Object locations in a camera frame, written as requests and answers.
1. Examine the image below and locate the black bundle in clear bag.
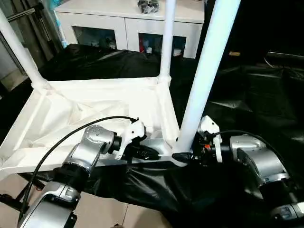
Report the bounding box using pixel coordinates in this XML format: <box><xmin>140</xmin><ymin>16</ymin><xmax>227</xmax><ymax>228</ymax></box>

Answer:
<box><xmin>137</xmin><ymin>0</ymin><xmax>160</xmax><ymax>14</ymax></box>

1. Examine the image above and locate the black plastic mat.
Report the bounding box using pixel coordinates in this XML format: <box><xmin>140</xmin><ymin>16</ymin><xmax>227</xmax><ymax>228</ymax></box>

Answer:
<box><xmin>0</xmin><ymin>44</ymin><xmax>304</xmax><ymax>228</ymax></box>

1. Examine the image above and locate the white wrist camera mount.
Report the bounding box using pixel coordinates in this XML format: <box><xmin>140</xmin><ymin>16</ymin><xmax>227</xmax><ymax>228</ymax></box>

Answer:
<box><xmin>198</xmin><ymin>115</ymin><xmax>223</xmax><ymax>163</ymax></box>
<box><xmin>115</xmin><ymin>120</ymin><xmax>147</xmax><ymax>162</ymax></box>

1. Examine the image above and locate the white glass-door cabinet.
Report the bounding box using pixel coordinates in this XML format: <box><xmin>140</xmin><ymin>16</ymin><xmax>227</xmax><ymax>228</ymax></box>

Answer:
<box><xmin>54</xmin><ymin>0</ymin><xmax>205</xmax><ymax>59</ymax></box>

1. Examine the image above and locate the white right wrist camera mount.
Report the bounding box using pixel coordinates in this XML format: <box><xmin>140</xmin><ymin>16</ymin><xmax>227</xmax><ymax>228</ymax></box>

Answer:
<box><xmin>198</xmin><ymin>115</ymin><xmax>223</xmax><ymax>163</ymax></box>

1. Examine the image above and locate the dark horizontal bar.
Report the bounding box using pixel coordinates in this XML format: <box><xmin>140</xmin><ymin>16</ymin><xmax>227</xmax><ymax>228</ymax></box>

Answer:
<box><xmin>267</xmin><ymin>51</ymin><xmax>304</xmax><ymax>59</ymax></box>

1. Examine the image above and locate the grey metal tripod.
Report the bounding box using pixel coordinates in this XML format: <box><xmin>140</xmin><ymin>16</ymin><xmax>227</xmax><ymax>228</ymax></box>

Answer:
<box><xmin>0</xmin><ymin>0</ymin><xmax>60</xmax><ymax>79</ymax></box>

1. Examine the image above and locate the teal printed plastic sheet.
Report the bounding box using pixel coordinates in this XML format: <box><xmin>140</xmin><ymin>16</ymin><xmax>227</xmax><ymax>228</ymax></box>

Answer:
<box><xmin>51</xmin><ymin>0</ymin><xmax>69</xmax><ymax>49</ymax></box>

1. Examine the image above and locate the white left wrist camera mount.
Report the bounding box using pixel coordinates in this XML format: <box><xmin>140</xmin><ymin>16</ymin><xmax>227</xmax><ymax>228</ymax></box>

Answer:
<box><xmin>115</xmin><ymin>120</ymin><xmax>147</xmax><ymax>162</ymax></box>

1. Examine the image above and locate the white plastic table top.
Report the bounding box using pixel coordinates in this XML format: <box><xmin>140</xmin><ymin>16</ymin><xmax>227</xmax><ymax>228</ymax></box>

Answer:
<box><xmin>0</xmin><ymin>76</ymin><xmax>190</xmax><ymax>181</ymax></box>

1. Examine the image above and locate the black folding table frame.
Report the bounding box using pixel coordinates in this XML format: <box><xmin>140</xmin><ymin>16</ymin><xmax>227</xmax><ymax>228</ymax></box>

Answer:
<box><xmin>0</xmin><ymin>174</ymin><xmax>47</xmax><ymax>212</ymax></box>

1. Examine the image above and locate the black fabric backdrop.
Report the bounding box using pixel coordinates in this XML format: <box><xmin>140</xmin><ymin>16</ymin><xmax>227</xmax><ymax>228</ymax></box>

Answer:
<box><xmin>201</xmin><ymin>0</ymin><xmax>304</xmax><ymax>69</ymax></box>

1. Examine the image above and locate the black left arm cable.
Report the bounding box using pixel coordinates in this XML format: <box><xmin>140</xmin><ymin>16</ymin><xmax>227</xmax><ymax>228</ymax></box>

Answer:
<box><xmin>19</xmin><ymin>115</ymin><xmax>140</xmax><ymax>220</ymax></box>

